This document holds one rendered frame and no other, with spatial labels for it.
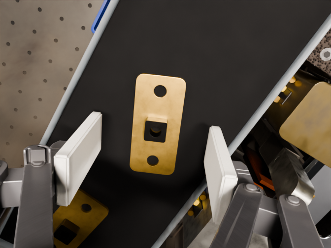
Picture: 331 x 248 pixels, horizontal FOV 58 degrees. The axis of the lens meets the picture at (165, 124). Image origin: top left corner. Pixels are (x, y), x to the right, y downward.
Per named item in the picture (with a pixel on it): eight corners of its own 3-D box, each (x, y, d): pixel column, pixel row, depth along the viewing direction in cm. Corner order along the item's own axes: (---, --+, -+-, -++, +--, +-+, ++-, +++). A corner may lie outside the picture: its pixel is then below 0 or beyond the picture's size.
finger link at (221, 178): (223, 175, 15) (238, 177, 15) (210, 124, 21) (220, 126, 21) (213, 225, 16) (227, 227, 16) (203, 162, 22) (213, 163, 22)
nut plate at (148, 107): (173, 173, 26) (173, 181, 25) (129, 169, 26) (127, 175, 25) (186, 77, 23) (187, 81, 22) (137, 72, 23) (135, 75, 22)
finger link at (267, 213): (241, 211, 13) (308, 219, 13) (225, 158, 18) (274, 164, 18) (235, 238, 14) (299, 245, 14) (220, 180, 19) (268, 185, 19)
